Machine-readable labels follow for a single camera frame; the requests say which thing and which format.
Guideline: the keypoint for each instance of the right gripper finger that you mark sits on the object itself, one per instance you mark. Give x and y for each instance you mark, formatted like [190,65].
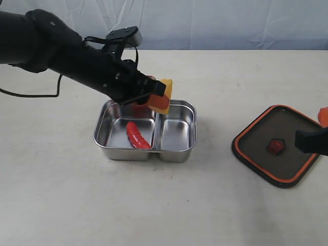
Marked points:
[312,142]

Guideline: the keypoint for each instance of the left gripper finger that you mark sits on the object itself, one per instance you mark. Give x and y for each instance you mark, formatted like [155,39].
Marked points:
[146,100]
[148,86]

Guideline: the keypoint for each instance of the blue-grey backdrop cloth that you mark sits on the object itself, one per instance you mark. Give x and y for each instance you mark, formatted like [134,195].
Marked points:
[197,25]

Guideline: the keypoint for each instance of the dark transparent box lid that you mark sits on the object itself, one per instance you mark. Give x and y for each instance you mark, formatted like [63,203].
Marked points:
[267,146]

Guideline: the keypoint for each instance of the yellow toy cheese wedge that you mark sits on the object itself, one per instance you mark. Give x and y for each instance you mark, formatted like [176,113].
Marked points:
[161,104]

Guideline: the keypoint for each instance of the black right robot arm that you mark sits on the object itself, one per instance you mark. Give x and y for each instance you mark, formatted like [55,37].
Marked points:
[322,118]

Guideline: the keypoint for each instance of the stainless steel lunch box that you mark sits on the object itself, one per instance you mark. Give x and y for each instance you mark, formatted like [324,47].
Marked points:
[170,136]

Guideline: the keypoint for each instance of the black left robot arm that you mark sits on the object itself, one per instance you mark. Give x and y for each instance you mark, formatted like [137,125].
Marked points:
[39,40]

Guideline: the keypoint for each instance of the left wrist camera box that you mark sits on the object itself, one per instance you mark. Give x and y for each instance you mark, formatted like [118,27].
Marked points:
[130,36]

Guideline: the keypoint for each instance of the red toy sausage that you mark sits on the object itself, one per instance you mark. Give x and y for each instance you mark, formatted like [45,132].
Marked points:
[135,137]

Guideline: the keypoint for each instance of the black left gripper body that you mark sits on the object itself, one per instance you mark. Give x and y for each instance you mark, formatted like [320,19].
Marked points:
[97,70]

